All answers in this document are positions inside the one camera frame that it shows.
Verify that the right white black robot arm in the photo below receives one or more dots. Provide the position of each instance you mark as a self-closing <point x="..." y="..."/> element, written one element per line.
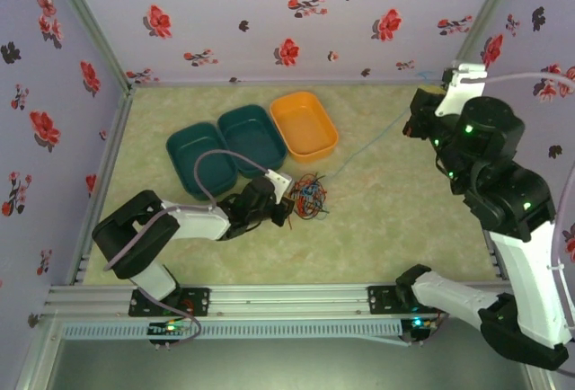
<point x="530" y="282"/>

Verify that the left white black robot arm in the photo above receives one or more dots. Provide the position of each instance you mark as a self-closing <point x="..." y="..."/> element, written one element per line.
<point x="197" y="221"/>

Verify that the teal plastic tray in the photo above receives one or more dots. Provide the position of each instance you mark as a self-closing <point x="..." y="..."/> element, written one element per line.
<point x="188" y="152"/>
<point x="251" y="134"/>

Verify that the orange plastic tray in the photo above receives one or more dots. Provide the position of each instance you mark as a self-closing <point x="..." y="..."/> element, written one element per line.
<point x="301" y="125"/>

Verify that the left controller board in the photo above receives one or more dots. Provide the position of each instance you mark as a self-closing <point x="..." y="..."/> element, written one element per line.
<point x="159" y="330"/>

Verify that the controller board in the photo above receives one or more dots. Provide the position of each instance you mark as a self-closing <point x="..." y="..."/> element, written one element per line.
<point x="159" y="330"/>
<point x="418" y="329"/>

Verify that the right controller board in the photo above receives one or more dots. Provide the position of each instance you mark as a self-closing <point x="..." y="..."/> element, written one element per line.
<point x="418" y="329"/>

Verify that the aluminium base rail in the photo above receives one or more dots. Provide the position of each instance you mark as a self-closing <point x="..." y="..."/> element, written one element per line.
<point x="292" y="300"/>

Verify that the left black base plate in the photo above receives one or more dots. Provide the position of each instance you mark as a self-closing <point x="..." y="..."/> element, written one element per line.
<point x="202" y="302"/>

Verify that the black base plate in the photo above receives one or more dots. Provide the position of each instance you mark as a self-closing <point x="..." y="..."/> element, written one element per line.
<point x="379" y="300"/>
<point x="202" y="302"/>

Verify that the aluminium corner post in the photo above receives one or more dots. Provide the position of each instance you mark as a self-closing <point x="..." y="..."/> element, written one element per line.
<point x="87" y="17"/>
<point x="490" y="3"/>

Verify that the aluminium side rail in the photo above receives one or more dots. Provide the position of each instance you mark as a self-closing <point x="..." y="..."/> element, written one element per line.
<point x="104" y="183"/>
<point x="494" y="259"/>

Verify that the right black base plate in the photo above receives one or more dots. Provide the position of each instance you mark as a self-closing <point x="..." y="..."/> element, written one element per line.
<point x="379" y="300"/>

